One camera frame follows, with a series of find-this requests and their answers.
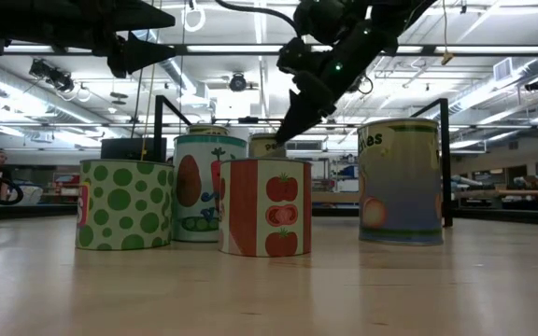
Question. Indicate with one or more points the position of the peach print tin can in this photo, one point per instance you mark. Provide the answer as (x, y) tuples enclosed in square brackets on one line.
[(400, 186)]

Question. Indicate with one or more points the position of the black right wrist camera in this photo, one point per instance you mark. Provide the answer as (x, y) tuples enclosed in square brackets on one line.
[(325, 18)]

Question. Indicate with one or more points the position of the yellow label tin can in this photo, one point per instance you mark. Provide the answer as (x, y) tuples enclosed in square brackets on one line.
[(262, 147)]

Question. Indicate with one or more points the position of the vegetable print tin can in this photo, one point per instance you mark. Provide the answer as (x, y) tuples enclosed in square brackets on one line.
[(199, 186)]

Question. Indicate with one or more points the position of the green banded label tin can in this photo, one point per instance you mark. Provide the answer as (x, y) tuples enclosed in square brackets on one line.
[(208, 130)]

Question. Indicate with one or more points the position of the green dotted tin can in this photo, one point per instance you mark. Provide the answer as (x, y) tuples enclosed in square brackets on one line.
[(124, 205)]

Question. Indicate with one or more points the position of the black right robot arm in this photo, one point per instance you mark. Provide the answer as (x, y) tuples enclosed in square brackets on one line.
[(404, 14)]

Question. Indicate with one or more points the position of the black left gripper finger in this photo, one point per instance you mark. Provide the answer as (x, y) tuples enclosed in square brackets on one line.
[(147, 51), (143, 16)]

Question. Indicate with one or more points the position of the tomato print tin can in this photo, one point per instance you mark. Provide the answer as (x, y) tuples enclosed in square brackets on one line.
[(264, 210)]

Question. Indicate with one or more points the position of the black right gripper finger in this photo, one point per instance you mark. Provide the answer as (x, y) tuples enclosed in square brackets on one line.
[(304, 121)]

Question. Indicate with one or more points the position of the black metal rig frame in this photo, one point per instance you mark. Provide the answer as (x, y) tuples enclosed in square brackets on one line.
[(507, 217)]

